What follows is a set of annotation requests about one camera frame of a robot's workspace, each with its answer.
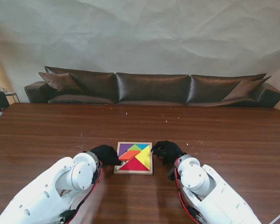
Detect green tangram square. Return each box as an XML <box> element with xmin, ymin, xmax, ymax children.
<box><xmin>127</xmin><ymin>144</ymin><xmax>143</xmax><ymax>154</ymax></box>

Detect small metal side table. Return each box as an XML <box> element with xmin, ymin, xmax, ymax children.
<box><xmin>3</xmin><ymin>87</ymin><xmax>21</xmax><ymax>104</ymax></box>

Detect light wooden square tray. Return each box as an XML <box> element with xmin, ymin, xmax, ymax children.
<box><xmin>113</xmin><ymin>141</ymin><xmax>153</xmax><ymax>175</ymax></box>

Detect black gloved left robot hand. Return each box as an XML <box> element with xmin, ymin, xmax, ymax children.
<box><xmin>90</xmin><ymin>144</ymin><xmax>122</xmax><ymax>167</ymax></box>

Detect orange tangram parallelogram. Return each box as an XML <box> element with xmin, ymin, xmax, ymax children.
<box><xmin>119</xmin><ymin>150</ymin><xmax>140</xmax><ymax>161</ymax></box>

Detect dark brown leather sofa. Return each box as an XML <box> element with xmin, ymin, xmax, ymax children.
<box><xmin>24</xmin><ymin>66</ymin><xmax>280</xmax><ymax>108</ymax></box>

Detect large red tangram triangle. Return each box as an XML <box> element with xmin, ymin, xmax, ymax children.
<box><xmin>118</xmin><ymin>156</ymin><xmax>151</xmax><ymax>171</ymax></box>

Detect white crumpled backdrop sheet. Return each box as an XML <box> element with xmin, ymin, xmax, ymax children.
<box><xmin>0</xmin><ymin>0</ymin><xmax>280</xmax><ymax>110</ymax></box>

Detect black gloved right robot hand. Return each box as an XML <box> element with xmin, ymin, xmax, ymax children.
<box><xmin>151</xmin><ymin>140</ymin><xmax>187</xmax><ymax>166</ymax></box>

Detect grey usb cable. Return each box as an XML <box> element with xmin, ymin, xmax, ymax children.
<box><xmin>50</xmin><ymin>210</ymin><xmax>77</xmax><ymax>224</ymax></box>

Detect brown throw cushion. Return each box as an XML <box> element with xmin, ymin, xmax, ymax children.
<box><xmin>38</xmin><ymin>72</ymin><xmax>84</xmax><ymax>96</ymax></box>
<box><xmin>221</xmin><ymin>76</ymin><xmax>272</xmax><ymax>102</ymax></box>

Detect large yellow tangram triangle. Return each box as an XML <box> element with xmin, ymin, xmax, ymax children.
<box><xmin>135</xmin><ymin>147</ymin><xmax>151</xmax><ymax>169</ymax></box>

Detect purple tangram triangle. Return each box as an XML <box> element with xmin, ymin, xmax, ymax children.
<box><xmin>119</xmin><ymin>143</ymin><xmax>134</xmax><ymax>156</ymax></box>

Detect red black left arm cables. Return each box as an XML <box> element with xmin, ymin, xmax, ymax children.
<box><xmin>60</xmin><ymin>161</ymin><xmax>104</xmax><ymax>224</ymax></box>

